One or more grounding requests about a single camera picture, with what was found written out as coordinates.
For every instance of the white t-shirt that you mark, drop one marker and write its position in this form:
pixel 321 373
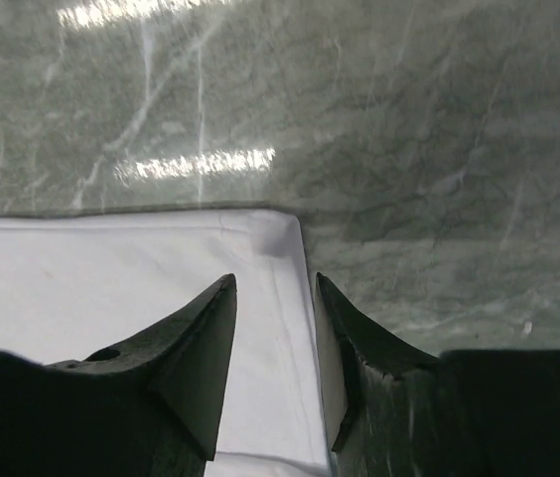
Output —
pixel 73 286

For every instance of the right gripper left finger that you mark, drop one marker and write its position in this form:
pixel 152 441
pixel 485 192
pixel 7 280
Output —
pixel 149 405

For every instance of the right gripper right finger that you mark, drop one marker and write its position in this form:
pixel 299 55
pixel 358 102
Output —
pixel 391 409

